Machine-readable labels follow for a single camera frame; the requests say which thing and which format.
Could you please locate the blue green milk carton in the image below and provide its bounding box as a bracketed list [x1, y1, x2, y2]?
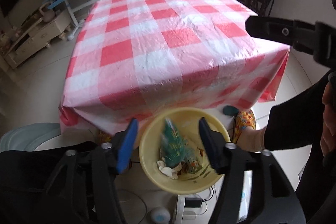
[184, 154, 203, 174]

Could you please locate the yellow trash bin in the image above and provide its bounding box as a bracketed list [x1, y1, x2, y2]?
[139, 107, 230, 195]

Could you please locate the beige kettlebell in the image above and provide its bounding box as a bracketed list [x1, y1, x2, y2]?
[39, 2, 55, 23]

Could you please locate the green knitted toy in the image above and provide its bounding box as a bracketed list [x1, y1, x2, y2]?
[161, 118, 194, 168]

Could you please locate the orange patterned slipper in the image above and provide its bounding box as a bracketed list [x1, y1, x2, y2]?
[231, 110, 256, 143]

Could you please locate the grey green chair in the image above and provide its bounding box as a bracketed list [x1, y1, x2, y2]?
[1, 123, 60, 152]

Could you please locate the cream tv stand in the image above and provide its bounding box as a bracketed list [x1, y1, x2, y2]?
[2, 10, 71, 69]

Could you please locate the white plastic bag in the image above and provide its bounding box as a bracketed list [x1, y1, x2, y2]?
[157, 160, 183, 180]

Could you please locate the person's right hand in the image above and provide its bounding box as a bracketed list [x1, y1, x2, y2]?
[320, 83, 335, 156]

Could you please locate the pink checkered tablecloth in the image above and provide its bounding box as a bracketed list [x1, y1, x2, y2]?
[59, 0, 290, 135]

